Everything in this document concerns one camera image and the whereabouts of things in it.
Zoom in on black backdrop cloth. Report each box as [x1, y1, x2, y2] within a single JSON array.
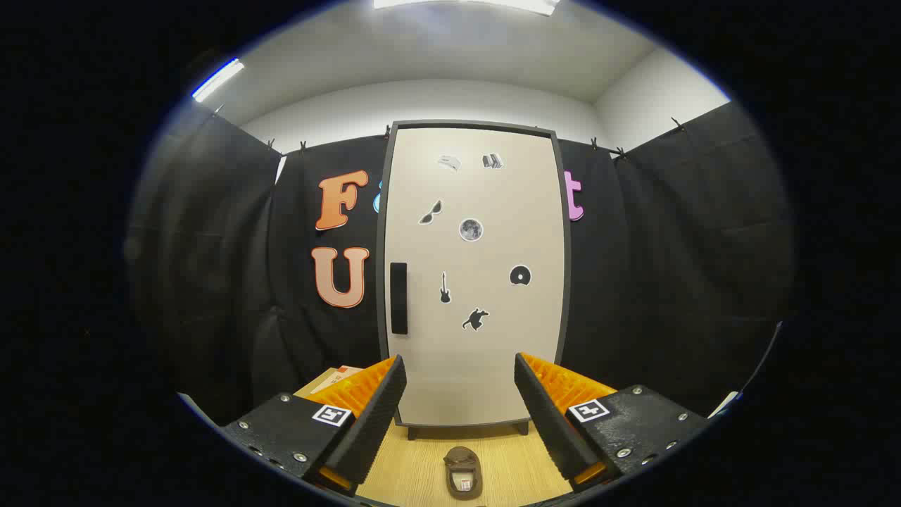
[[127, 102, 796, 427]]

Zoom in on brown fuzzy shoe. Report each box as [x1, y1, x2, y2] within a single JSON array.
[[443, 446, 484, 501]]

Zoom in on black door handle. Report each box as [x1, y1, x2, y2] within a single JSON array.
[[390, 262, 409, 335]]

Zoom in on dark grey shoe cabinet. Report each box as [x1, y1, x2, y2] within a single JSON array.
[[375, 120, 572, 441]]

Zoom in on ceiling light strip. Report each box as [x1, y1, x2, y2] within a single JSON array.
[[191, 58, 245, 103], [373, 0, 560, 16]]

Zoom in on beige shoe cabinet door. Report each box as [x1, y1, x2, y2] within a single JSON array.
[[384, 127, 567, 427]]

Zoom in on beige book with orange corner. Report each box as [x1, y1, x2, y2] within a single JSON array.
[[310, 365, 365, 396]]

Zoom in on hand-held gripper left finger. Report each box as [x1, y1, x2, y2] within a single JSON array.
[[220, 354, 408, 497]]

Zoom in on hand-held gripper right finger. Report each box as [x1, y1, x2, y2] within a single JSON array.
[[514, 352, 710, 494]]

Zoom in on white sheet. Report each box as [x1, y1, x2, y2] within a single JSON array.
[[707, 391, 743, 420]]

